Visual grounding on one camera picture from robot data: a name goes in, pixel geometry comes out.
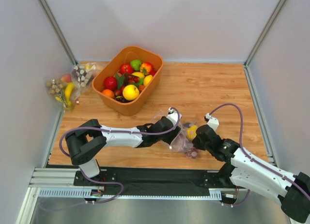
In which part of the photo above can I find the yellow fake pear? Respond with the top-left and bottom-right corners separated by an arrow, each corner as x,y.
186,125 -> 198,141

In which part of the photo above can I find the red fake grape bunch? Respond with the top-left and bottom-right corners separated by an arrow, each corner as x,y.
185,148 -> 199,159

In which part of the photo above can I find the clear polka dot zip bag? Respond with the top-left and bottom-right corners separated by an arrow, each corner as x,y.
151,110 -> 198,154

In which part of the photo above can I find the yellow fake lemon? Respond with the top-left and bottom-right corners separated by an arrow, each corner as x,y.
143,75 -> 153,86
123,85 -> 140,101

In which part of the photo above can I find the red fake apple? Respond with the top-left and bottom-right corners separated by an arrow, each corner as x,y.
119,63 -> 134,75
104,76 -> 118,90

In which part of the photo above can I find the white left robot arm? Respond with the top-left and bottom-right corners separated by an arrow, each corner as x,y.
59,113 -> 181,178

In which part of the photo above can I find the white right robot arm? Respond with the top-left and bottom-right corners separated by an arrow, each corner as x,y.
193,125 -> 310,224

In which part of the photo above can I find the yellow fake lemon in basket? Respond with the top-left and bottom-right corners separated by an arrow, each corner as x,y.
143,75 -> 153,86

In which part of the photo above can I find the fake orange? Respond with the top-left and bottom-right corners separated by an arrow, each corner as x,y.
102,89 -> 115,99

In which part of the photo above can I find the red fake apple in basket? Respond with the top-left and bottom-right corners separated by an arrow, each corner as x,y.
119,63 -> 134,75

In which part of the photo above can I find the clear bag with banana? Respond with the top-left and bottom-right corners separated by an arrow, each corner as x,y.
45,73 -> 79,111

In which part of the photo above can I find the orange plastic basket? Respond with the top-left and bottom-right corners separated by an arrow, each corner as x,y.
92,45 -> 165,117

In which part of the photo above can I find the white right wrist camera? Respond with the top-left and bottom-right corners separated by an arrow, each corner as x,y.
204,113 -> 219,131

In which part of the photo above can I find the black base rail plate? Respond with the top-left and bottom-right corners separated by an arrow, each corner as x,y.
72,165 -> 248,197

